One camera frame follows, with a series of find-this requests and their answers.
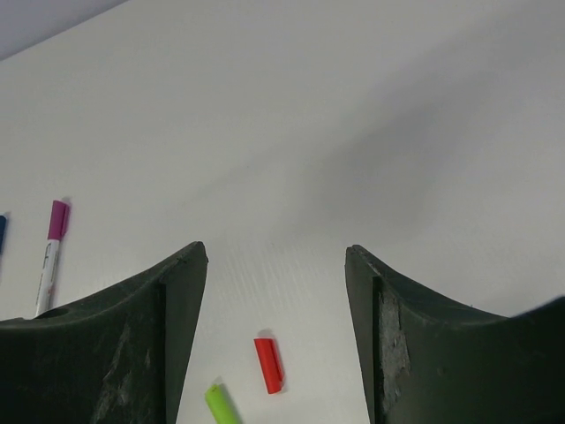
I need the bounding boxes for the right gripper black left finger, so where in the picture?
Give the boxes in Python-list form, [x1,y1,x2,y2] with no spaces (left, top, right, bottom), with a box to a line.
[1,242,207,423]

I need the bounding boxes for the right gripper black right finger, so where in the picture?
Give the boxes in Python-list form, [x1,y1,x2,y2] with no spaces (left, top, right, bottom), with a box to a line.
[345,245,564,423]

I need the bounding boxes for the purple ended white pen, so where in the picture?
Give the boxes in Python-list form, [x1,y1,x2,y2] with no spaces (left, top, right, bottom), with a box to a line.
[34,199,72,318]

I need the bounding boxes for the purple pen cap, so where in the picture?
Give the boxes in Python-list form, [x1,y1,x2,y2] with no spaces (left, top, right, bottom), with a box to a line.
[47,201,71,241]

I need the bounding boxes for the light green pen cap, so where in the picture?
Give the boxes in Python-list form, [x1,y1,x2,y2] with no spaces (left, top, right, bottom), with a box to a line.
[205,384,240,424]

